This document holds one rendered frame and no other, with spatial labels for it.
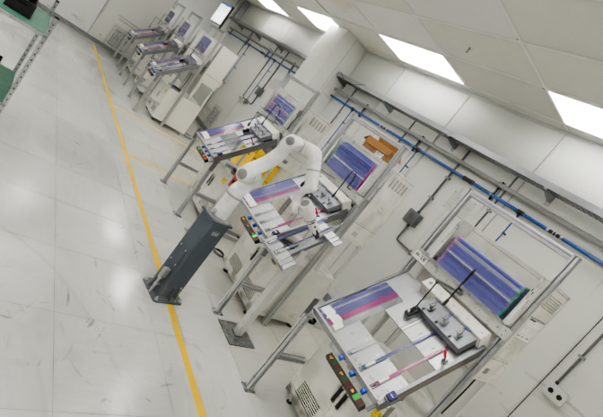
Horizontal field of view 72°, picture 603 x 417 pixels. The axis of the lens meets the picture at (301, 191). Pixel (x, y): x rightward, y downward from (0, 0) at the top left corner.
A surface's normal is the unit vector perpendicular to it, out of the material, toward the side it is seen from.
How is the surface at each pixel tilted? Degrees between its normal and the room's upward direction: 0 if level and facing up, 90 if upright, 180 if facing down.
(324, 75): 90
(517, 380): 90
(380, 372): 45
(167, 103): 90
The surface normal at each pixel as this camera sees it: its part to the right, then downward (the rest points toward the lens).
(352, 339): -0.04, -0.84
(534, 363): -0.66, -0.40
